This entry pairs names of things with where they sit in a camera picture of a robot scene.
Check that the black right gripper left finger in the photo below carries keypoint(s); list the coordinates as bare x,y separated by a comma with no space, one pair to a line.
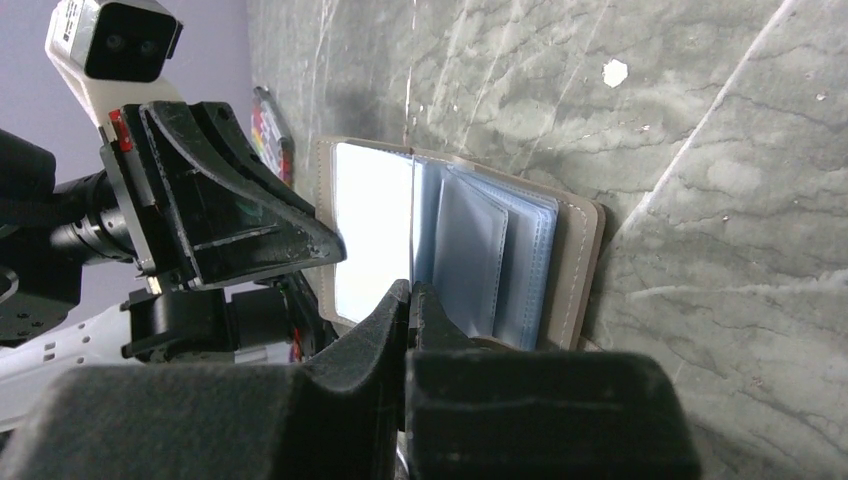
332,417

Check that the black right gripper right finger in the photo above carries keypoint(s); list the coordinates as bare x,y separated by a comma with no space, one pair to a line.
474,413

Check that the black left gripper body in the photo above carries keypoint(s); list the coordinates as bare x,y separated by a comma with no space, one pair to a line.
50,232

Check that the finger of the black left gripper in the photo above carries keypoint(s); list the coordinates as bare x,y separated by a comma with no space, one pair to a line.
234,221

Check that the grey card holder wallet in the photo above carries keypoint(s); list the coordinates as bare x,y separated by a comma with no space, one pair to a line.
509,259

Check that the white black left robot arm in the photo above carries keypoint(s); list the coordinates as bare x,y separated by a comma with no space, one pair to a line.
82,340

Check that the pack of coloured markers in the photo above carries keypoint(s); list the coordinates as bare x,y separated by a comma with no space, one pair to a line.
271,136

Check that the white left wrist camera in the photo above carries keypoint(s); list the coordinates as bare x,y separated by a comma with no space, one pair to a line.
111,54

